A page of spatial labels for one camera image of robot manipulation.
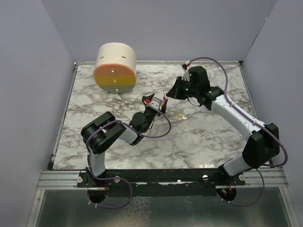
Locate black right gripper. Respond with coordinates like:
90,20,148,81
166,77,198,100

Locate pink strap keyring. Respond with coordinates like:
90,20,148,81
161,93,168,109

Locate yellow key tag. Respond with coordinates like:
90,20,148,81
177,113,186,118

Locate silver key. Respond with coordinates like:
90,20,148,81
179,115,187,121

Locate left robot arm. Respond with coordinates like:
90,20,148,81
80,94,168,187

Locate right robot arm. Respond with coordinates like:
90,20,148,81
167,66,280,185

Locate round three-drawer storage box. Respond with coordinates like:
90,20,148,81
93,43,136,94

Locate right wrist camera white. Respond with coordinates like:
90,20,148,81
181,61,191,82

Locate aluminium table frame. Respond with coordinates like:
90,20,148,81
30,63,297,227

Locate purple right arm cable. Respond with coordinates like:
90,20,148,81
187,56,289,206

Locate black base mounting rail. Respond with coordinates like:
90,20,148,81
77,168,245,197

